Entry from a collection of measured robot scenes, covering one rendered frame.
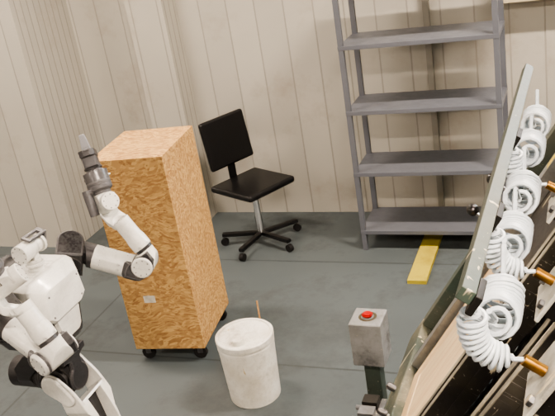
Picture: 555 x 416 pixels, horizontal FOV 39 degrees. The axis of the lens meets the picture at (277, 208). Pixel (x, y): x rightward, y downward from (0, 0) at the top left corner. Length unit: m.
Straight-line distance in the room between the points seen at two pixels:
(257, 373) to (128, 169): 1.23
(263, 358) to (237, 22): 2.81
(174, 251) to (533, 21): 2.77
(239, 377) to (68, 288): 1.47
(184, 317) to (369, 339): 1.75
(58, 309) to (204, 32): 3.64
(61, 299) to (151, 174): 1.48
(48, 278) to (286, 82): 3.51
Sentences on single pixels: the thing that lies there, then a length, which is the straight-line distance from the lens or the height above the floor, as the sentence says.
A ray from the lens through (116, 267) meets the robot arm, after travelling 2.90.
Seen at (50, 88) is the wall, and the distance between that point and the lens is 6.28.
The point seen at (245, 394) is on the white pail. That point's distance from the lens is 4.08.
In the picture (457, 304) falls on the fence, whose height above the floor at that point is 1.14.
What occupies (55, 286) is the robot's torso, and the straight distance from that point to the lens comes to 2.73.
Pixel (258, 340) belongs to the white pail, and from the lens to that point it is 3.97.
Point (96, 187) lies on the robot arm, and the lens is 2.84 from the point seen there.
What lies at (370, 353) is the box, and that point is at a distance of 2.94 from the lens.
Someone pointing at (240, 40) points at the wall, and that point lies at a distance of 5.93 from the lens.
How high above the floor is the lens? 2.45
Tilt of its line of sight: 23 degrees down
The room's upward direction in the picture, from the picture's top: 10 degrees counter-clockwise
